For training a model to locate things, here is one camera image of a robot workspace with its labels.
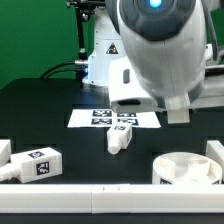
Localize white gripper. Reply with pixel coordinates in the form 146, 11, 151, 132
109, 57, 224, 113

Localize paper sheet with tags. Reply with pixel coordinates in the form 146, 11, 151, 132
67, 109, 161, 128

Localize white U-shaped obstacle fence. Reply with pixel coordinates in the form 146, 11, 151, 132
0, 140, 224, 214

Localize black cables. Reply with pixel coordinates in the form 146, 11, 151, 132
40, 61, 88, 80

